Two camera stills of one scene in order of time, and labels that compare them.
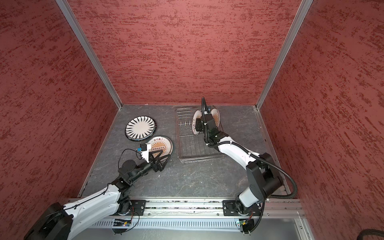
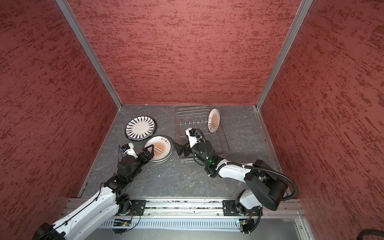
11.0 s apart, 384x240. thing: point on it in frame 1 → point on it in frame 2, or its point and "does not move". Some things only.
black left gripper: [158, 166] → [150, 155]
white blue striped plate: [141, 128] does not move
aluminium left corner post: [87, 45] does not move
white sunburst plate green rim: [197, 114] → [163, 148]
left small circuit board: [119, 223] does not move
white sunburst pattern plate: [159, 143] does not move
